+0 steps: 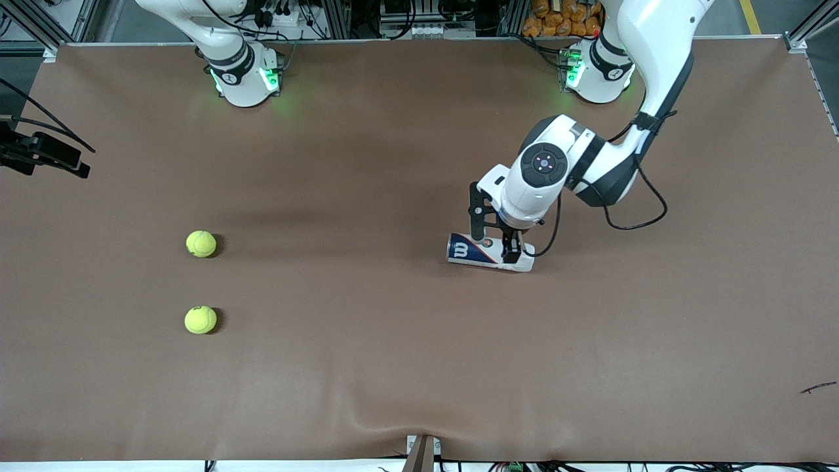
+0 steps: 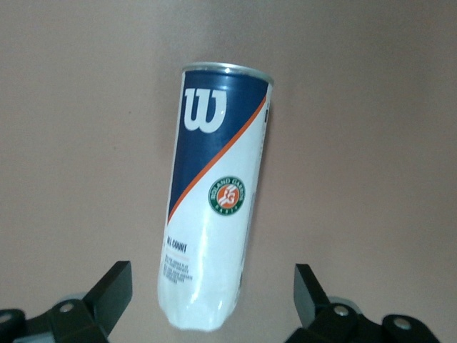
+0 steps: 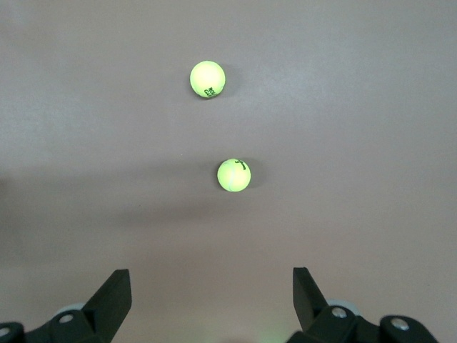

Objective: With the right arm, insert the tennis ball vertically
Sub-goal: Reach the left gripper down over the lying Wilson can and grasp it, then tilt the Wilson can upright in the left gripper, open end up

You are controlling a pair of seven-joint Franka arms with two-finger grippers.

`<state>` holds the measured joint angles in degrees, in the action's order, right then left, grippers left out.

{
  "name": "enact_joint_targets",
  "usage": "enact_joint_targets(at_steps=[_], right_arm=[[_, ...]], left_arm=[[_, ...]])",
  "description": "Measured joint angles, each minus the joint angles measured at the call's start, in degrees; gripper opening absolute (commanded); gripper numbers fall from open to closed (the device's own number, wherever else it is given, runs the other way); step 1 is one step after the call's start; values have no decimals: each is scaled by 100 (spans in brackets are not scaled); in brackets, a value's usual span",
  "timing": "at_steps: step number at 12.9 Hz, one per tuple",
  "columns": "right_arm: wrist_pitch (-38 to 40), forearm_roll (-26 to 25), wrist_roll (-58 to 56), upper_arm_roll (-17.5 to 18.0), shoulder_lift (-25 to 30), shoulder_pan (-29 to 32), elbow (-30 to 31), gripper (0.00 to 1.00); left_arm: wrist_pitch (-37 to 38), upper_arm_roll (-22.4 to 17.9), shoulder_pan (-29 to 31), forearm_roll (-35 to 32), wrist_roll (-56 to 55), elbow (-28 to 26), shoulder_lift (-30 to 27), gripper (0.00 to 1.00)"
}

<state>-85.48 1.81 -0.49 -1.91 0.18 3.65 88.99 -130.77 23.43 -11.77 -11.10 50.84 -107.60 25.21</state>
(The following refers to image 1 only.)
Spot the blue white tennis ball can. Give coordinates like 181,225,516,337
447,232,536,273

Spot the tennis ball with script logo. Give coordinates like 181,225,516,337
185,230,217,258

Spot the tennis ball with block lettering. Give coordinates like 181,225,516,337
184,305,218,335

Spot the brown table cover sheet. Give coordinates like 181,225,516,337
0,36,839,463

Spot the white power strip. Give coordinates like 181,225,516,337
405,22,477,39

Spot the pile of orange objects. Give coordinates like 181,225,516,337
522,0,604,38

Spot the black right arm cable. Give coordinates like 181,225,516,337
0,77,97,154

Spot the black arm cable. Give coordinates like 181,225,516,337
0,77,97,154
521,108,669,258

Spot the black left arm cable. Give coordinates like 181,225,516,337
521,108,669,258

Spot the aluminium frame profile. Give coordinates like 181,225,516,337
783,0,839,53
0,0,99,56

